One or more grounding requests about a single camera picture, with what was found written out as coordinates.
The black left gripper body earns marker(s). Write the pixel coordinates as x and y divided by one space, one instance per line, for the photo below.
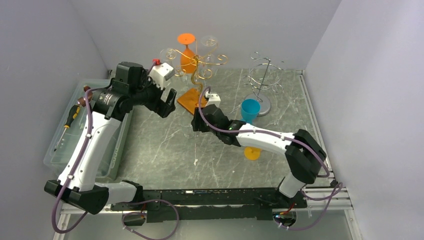
148 94

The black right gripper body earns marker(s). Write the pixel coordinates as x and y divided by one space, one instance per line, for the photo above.
201 125

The gold wire glass rack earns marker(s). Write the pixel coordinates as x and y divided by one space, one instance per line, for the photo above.
190 99

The clear small glass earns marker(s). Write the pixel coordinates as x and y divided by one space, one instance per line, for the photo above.
188 133

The clear wine glass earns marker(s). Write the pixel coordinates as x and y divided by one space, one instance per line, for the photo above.
206 66

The clear pink tinted glass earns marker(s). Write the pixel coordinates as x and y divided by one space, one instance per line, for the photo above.
171 57

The orange plastic goblet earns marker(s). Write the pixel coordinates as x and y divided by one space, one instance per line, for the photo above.
188 63

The yellow plastic goblet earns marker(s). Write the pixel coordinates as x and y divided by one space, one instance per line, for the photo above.
252 153

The clear plastic storage box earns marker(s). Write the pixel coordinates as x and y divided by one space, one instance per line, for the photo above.
63 144

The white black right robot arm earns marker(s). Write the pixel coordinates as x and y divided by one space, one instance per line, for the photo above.
302 152

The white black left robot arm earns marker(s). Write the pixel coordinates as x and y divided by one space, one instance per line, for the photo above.
78 179

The blue plastic goblet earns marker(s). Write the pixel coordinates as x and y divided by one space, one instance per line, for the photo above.
249 110

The brown bronze faucet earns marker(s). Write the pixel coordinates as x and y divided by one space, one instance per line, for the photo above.
82 100

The black yellow screwdriver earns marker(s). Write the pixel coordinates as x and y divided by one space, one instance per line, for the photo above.
72 114

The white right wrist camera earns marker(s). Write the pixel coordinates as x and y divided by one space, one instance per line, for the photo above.
212 98

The chrome wire glass rack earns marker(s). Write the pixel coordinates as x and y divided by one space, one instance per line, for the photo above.
262 75

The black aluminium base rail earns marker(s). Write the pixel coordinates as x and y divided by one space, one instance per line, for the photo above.
263 204

